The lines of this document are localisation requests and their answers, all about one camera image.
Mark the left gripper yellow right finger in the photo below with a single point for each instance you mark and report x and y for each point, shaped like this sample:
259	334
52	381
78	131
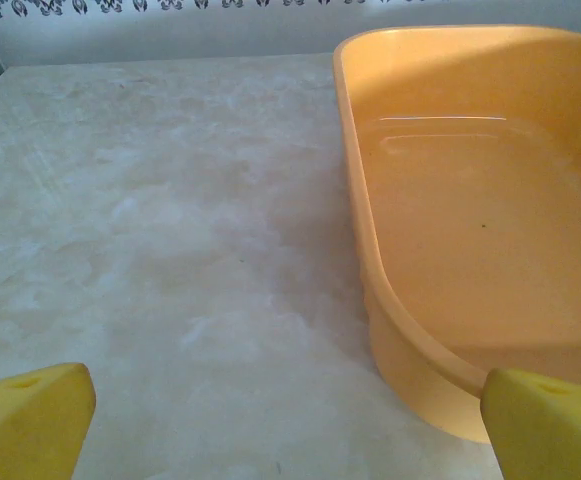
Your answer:
550	435

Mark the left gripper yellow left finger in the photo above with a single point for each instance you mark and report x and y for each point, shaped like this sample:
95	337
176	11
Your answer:
25	430

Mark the orange plastic container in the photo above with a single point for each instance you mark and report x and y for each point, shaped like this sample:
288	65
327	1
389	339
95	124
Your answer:
470	225

